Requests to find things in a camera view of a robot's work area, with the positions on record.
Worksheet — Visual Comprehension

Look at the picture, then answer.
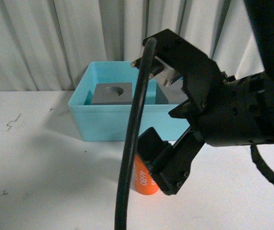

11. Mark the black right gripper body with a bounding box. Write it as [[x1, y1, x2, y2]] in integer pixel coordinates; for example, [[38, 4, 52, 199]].
[[169, 73, 274, 147]]

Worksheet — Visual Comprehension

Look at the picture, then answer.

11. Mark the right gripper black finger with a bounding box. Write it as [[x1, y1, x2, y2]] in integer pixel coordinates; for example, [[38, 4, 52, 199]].
[[137, 127, 170, 190], [155, 130, 203, 196]]

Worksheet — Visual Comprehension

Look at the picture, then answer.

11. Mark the orange cylinder labelled 4680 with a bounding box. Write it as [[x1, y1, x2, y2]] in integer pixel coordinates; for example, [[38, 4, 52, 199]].
[[134, 155, 159, 196]]

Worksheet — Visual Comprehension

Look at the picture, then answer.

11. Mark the gray slotted block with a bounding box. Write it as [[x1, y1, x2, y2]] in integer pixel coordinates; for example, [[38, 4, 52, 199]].
[[155, 80, 188, 104]]

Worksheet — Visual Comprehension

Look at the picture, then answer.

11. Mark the gray block with hole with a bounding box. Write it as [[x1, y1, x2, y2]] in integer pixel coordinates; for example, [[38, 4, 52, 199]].
[[91, 82, 133, 105]]

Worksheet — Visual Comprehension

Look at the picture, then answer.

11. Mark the white pleated curtain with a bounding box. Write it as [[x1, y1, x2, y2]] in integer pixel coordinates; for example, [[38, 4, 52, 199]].
[[0, 0, 263, 91]]

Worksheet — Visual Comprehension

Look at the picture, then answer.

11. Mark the black ribbed cable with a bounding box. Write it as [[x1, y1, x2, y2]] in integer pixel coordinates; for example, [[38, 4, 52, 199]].
[[250, 143, 274, 197]]

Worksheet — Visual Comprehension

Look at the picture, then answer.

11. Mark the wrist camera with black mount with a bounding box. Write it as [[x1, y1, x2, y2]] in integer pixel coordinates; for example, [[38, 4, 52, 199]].
[[142, 29, 226, 114]]

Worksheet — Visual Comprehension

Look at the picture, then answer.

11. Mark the black camera cable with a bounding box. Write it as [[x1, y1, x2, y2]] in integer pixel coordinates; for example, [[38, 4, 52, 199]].
[[114, 37, 158, 230]]

